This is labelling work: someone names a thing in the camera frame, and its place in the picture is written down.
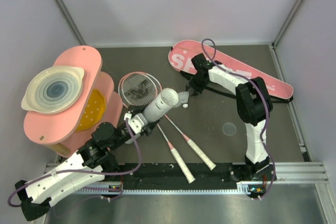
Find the white shuttlecock tube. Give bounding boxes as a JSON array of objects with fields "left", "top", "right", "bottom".
[{"left": 129, "top": 88, "right": 179, "bottom": 125}]

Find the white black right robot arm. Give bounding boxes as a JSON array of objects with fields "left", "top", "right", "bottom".
[{"left": 186, "top": 54, "right": 273, "bottom": 180}]

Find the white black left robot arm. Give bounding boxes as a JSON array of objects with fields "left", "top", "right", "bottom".
[{"left": 14, "top": 121, "right": 157, "bottom": 221}]

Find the pink white badminton racket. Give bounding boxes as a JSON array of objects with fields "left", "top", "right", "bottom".
[
  {"left": 118, "top": 71, "right": 196, "bottom": 184},
  {"left": 136, "top": 73, "right": 217, "bottom": 171}
]

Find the white feather shuttlecock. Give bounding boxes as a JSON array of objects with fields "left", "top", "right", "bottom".
[{"left": 175, "top": 91, "right": 190, "bottom": 109}]

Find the pink racket cover bag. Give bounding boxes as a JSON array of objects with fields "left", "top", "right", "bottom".
[{"left": 168, "top": 40, "right": 293, "bottom": 100}]

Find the yellow plastic plate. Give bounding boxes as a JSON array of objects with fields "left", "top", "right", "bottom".
[{"left": 76, "top": 89, "right": 106, "bottom": 132}]

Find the clear plastic tube lid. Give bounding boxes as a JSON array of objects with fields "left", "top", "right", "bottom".
[{"left": 222, "top": 122, "right": 237, "bottom": 136}]

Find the pink wooden shelf stand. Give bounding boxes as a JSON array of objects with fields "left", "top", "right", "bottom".
[{"left": 21, "top": 46, "right": 123, "bottom": 157}]

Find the white blue ceramic dish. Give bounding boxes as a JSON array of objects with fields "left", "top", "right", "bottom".
[{"left": 21, "top": 66, "right": 85, "bottom": 114}]

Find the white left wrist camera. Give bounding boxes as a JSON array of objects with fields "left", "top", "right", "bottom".
[{"left": 124, "top": 113, "right": 147, "bottom": 135}]

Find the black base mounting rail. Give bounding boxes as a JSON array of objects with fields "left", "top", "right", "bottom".
[{"left": 105, "top": 163, "right": 274, "bottom": 190}]

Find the aluminium frame rail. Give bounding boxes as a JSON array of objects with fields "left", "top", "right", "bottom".
[{"left": 46, "top": 42, "right": 336, "bottom": 224}]

